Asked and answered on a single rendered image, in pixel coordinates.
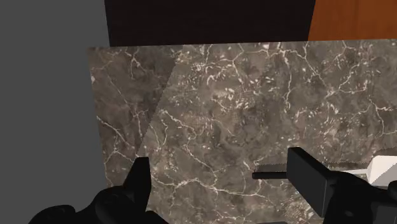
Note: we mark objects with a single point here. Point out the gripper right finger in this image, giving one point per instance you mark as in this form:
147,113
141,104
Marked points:
310,180

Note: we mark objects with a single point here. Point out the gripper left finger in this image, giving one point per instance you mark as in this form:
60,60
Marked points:
124,204

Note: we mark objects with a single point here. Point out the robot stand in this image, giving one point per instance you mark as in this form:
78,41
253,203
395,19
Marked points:
207,21

